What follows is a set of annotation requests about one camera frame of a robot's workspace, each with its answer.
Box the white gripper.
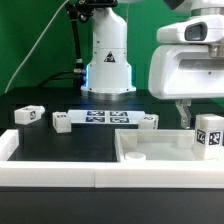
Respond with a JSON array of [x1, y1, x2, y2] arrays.
[[148, 45, 224, 129]]

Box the white square tabletop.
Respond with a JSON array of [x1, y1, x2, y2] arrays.
[[115, 129, 224, 162]]

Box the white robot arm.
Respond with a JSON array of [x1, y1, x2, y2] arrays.
[[81, 0, 224, 128]]

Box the white marker plate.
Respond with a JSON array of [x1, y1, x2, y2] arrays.
[[68, 110, 145, 124]]

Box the white U-shaped fence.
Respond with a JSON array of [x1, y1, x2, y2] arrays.
[[0, 129, 224, 189]]

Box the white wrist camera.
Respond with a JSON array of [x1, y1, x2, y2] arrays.
[[157, 14, 224, 44]]

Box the black cable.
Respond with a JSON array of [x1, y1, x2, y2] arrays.
[[39, 70, 83, 88]]

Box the white cable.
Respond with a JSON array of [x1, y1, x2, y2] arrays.
[[3, 0, 72, 94]]

